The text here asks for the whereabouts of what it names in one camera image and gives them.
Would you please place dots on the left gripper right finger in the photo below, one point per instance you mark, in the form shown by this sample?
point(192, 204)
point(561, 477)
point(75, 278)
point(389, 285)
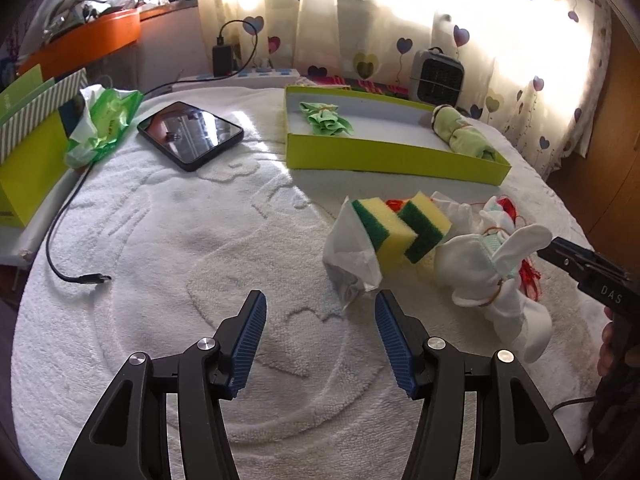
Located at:
point(516, 436)

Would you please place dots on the heart pattern curtain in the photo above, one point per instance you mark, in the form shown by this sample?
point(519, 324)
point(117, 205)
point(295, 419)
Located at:
point(533, 69)

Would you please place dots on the green wet wipes pack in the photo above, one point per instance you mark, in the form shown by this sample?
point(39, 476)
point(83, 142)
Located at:
point(106, 115)

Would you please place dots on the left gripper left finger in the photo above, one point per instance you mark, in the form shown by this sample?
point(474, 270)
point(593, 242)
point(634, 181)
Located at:
point(126, 435)

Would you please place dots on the yellow green sponge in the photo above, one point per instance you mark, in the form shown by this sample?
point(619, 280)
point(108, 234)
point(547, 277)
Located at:
point(390, 236)
point(425, 219)

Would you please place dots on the white mint sock bundle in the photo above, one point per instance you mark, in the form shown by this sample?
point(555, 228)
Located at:
point(469, 219)

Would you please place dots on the black power adapter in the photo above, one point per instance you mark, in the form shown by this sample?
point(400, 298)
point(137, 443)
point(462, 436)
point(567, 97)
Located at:
point(222, 58)

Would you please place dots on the lime green cardboard tray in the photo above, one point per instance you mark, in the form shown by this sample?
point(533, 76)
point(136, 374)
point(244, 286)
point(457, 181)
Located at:
point(390, 135)

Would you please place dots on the plaid red green cloth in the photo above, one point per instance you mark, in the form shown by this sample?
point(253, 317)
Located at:
point(360, 85)

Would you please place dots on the light green cloth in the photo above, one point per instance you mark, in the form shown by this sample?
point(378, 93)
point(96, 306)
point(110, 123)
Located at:
point(324, 119)

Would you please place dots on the rolled green towel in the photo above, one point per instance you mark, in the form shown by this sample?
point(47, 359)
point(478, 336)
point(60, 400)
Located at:
point(460, 135)

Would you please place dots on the orange storage bin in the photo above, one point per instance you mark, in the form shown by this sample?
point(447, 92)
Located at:
point(85, 44)

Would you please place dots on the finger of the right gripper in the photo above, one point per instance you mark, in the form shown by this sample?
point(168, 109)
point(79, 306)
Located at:
point(568, 256)

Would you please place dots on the small grey fan heater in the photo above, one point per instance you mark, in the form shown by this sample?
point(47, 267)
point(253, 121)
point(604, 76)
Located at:
point(435, 78)

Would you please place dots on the white blue power strip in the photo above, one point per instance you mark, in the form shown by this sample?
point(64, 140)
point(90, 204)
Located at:
point(255, 78)

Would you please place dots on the black smartphone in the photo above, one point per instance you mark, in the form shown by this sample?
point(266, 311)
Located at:
point(189, 136)

